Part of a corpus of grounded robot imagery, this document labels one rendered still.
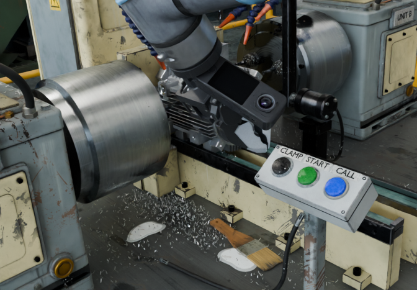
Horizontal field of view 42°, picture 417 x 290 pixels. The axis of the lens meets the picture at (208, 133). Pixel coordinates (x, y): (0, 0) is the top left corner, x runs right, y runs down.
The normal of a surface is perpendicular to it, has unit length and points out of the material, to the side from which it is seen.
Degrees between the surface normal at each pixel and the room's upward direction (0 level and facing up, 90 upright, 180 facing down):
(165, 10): 125
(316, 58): 69
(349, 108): 90
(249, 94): 44
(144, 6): 113
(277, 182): 34
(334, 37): 54
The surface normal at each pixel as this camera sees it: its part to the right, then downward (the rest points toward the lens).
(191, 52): 0.28, 0.62
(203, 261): -0.06, -0.92
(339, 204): -0.46, -0.59
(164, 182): 0.67, 0.26
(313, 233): -0.74, 0.31
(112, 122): 0.57, -0.21
